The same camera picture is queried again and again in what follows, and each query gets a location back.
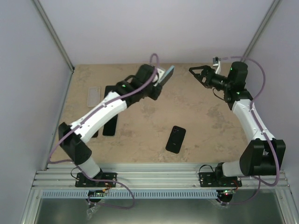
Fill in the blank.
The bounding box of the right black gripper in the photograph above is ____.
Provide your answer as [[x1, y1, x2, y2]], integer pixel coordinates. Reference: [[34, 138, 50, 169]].
[[189, 66, 232, 91]]

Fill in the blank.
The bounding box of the light blue cased phone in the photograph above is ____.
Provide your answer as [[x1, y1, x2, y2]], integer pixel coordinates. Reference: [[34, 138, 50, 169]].
[[158, 65, 175, 86]]

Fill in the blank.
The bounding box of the silver smartphone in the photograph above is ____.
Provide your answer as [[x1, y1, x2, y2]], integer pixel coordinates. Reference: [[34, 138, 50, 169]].
[[104, 85, 115, 98]]

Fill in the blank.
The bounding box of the black cased phone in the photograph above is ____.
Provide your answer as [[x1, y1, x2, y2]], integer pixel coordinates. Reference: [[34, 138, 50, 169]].
[[165, 126, 186, 154], [92, 131, 99, 138]]

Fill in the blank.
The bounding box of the dark teal smartphone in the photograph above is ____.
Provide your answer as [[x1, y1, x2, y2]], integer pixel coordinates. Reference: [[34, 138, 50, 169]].
[[102, 115, 118, 136]]

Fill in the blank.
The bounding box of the beige phone case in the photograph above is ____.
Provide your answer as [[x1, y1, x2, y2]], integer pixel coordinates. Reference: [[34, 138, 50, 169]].
[[87, 86, 100, 108]]

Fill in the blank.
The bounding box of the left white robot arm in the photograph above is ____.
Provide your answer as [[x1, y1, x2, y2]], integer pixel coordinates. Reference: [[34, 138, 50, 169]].
[[58, 64, 165, 186]]

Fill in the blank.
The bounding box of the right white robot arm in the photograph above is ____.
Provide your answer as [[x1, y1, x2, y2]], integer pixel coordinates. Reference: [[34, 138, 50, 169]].
[[189, 61, 286, 186]]

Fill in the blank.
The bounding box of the left circuit board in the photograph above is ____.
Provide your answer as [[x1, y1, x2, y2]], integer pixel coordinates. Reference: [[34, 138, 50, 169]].
[[87, 189, 109, 197]]

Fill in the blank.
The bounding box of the circuit board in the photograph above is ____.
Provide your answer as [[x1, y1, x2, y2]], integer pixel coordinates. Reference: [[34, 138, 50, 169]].
[[223, 188, 237, 196], [87, 189, 109, 197]]

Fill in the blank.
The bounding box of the right circuit board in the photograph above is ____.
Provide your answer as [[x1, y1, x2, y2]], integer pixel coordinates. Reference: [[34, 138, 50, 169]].
[[223, 188, 237, 196]]

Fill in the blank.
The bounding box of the clear plastic bag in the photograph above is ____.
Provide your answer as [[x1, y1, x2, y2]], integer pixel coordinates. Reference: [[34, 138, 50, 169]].
[[86, 203, 100, 221]]

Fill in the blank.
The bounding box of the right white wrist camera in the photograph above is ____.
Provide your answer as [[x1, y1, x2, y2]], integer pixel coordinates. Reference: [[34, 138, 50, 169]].
[[213, 57, 221, 75]]

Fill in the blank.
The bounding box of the right aluminium corner post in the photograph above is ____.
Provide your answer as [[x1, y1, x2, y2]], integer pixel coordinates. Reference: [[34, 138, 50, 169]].
[[240, 0, 282, 62]]

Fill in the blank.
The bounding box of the aluminium corner post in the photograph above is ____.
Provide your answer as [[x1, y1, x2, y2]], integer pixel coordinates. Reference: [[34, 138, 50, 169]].
[[240, 0, 282, 62], [31, 0, 75, 72]]

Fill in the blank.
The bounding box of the aluminium rail frame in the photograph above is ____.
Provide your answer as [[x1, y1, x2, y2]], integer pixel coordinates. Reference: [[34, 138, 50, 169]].
[[20, 161, 294, 224]]

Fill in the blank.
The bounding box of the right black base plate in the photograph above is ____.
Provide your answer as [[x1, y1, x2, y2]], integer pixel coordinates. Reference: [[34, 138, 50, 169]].
[[199, 172, 242, 188]]

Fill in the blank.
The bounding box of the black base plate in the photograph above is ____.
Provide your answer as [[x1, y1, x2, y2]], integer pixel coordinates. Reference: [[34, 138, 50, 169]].
[[75, 172, 117, 188], [199, 172, 242, 188]]

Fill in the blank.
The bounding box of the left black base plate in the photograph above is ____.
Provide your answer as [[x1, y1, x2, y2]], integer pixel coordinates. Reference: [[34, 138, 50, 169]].
[[75, 172, 117, 188]]

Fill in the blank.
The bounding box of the left aluminium corner post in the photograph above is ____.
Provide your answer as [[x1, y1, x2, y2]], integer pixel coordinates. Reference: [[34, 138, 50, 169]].
[[31, 0, 75, 72]]

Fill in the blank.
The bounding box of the blue slotted cable duct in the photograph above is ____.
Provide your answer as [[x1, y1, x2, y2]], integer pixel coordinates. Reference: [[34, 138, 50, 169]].
[[41, 189, 218, 199]]

